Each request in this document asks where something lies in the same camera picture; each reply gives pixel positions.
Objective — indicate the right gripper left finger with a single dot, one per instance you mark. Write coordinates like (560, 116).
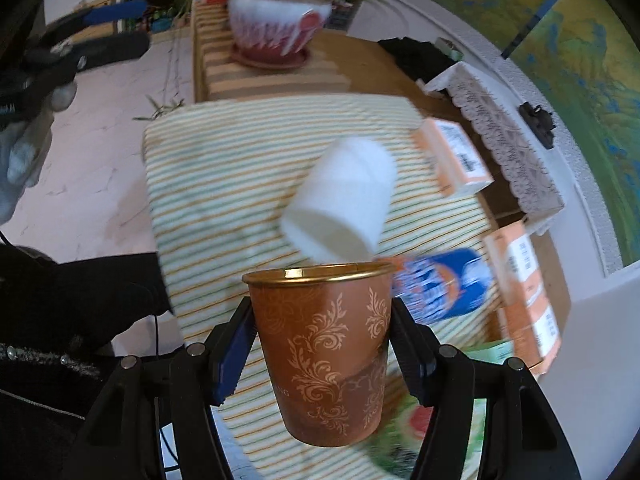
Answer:
(121, 436)

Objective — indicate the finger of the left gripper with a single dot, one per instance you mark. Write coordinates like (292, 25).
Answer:
(71, 26)
(94, 52)

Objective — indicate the brown patterned paper cup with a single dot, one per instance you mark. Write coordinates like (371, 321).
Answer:
(323, 332)

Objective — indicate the white paper cup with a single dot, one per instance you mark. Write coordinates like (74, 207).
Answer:
(338, 212)

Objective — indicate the gloved left hand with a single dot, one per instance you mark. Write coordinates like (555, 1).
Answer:
(25, 146)

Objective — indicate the orange tissue pack double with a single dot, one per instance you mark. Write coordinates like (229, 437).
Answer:
(527, 316)

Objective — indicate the wooden slatted bench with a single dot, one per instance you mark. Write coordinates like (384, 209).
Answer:
(218, 75)

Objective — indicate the red white flower pot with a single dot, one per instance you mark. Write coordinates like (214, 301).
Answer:
(275, 34)

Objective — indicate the blue orange soda bottle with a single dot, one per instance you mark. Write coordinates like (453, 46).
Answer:
(441, 286)

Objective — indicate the striped yellow green tablecloth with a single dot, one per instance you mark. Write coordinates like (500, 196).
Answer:
(219, 175)

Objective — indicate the white lace covered shelf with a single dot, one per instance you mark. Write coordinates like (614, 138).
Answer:
(492, 109)

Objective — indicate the orange tissue pack single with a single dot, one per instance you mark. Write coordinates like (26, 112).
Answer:
(459, 169)

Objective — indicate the black cloth on table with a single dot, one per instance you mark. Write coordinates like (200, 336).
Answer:
(419, 60)

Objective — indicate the black teapot ornament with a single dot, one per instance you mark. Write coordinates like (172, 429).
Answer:
(541, 123)

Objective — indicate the green landscape wall painting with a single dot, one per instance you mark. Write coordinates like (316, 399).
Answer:
(583, 60)

